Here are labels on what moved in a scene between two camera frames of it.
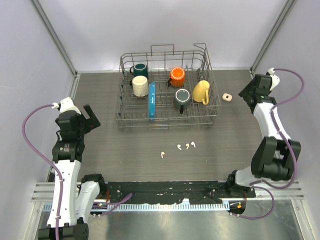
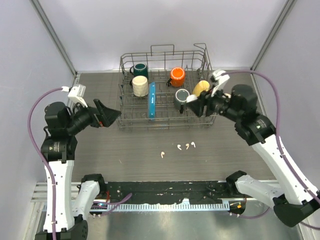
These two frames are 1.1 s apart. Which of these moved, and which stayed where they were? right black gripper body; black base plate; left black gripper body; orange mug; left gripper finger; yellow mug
Moved: left gripper finger; right black gripper body
Stayed: yellow mug; black base plate; left black gripper body; orange mug
